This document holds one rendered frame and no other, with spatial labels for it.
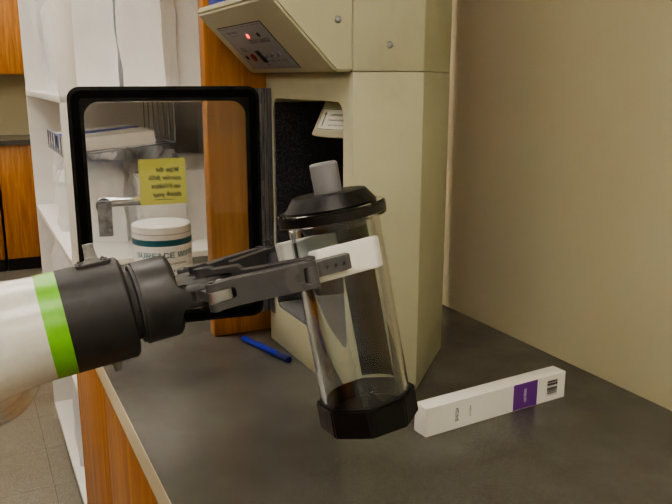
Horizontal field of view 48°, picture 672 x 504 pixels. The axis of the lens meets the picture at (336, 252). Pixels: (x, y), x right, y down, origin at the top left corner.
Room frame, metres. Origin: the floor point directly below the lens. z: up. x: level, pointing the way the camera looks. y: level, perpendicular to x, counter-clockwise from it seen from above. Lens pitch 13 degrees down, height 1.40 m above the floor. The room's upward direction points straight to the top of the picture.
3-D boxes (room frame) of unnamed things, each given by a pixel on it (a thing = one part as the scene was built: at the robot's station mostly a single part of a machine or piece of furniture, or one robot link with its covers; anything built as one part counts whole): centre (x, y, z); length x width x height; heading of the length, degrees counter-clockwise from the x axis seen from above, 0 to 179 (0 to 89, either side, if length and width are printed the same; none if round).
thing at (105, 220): (1.18, 0.37, 1.18); 0.02 x 0.02 x 0.06; 19
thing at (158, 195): (1.23, 0.27, 1.19); 0.30 x 0.01 x 0.40; 109
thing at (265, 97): (1.28, 0.12, 1.19); 0.03 x 0.02 x 0.39; 26
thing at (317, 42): (1.13, 0.10, 1.46); 0.32 x 0.11 x 0.10; 26
